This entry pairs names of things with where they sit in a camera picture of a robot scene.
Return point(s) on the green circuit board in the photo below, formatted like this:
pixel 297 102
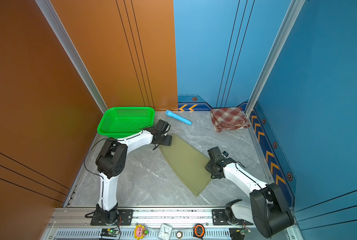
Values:
pixel 110 234

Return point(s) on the right circuit board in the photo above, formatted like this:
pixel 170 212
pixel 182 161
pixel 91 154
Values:
pixel 239 233

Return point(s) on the small round brass object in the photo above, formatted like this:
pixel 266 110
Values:
pixel 179 234

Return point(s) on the blue toy microphone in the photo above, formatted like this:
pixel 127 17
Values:
pixel 177 117

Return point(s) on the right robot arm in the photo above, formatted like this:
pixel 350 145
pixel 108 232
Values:
pixel 268 210

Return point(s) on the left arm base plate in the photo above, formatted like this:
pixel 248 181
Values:
pixel 114 217

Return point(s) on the aluminium front rail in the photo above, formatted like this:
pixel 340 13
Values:
pixel 71 224

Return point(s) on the red plaid skirt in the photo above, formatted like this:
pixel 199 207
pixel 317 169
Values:
pixel 227 119

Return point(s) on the orange black tape measure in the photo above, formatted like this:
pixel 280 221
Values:
pixel 198 231

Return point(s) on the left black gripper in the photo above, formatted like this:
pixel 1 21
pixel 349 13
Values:
pixel 169 140

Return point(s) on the small white clock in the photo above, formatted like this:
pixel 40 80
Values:
pixel 164 232

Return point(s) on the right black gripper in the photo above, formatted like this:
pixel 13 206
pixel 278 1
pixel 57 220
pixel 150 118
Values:
pixel 207 168

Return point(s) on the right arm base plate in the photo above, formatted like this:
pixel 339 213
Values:
pixel 220 217

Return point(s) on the olive green skirt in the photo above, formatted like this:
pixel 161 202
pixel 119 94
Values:
pixel 188 164

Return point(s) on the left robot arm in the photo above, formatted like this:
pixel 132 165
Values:
pixel 110 164

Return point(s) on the yellow pink flower toy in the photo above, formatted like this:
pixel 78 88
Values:
pixel 140 232

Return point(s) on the green plastic basket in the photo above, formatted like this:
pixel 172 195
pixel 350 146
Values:
pixel 122 122

